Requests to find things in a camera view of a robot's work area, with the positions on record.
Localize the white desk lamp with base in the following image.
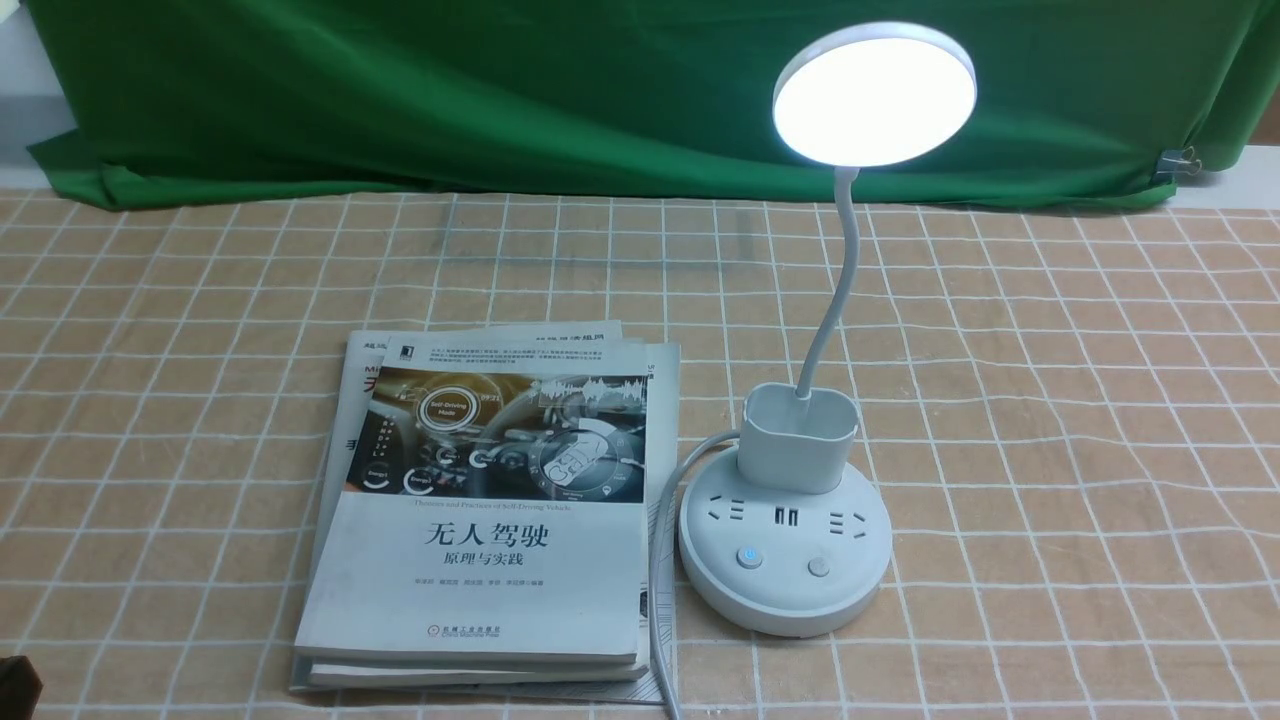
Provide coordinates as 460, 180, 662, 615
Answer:
676, 20, 978, 638

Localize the bottom book in stack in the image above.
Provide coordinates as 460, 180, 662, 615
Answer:
321, 333, 680, 703

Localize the top self-driving book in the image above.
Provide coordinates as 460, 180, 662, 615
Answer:
294, 334, 652, 664

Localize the checkered orange tablecloth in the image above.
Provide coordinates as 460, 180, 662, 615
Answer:
1, 191, 1279, 719

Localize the green backdrop cloth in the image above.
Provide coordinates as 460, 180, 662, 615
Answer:
26, 1, 1277, 210

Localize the metal binder clip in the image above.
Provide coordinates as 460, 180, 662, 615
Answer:
1152, 146, 1203, 184

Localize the dark object at corner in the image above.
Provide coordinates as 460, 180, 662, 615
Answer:
0, 655, 44, 720

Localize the white power cable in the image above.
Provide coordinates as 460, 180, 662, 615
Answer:
648, 430, 742, 720

